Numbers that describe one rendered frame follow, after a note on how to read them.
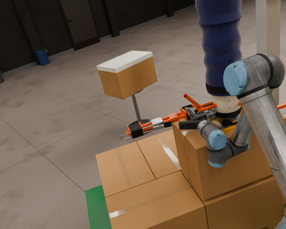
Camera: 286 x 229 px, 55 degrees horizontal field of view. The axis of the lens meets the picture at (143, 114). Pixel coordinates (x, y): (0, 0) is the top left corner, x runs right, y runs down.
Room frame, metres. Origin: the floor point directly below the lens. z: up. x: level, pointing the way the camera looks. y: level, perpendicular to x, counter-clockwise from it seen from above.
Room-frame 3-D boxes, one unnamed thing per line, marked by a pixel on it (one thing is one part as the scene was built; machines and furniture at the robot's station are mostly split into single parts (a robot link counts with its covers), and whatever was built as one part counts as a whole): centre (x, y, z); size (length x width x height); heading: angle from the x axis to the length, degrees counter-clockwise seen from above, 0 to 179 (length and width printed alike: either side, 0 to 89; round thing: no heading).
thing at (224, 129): (1.43, -0.54, 1.00); 0.34 x 0.10 x 0.05; 100
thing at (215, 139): (1.18, -0.33, 1.10); 0.12 x 0.09 x 0.10; 10
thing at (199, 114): (1.34, -0.31, 1.10); 0.12 x 0.09 x 0.08; 10
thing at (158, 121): (1.44, -0.07, 1.10); 0.07 x 0.07 x 0.04; 10
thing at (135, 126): (1.43, 0.06, 1.10); 0.08 x 0.07 x 0.05; 100
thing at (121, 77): (3.42, 0.07, 0.82); 0.60 x 0.40 x 0.40; 127
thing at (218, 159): (1.17, -0.34, 0.98); 0.12 x 0.09 x 0.12; 107
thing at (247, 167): (1.52, -0.51, 0.78); 0.60 x 0.40 x 0.40; 99
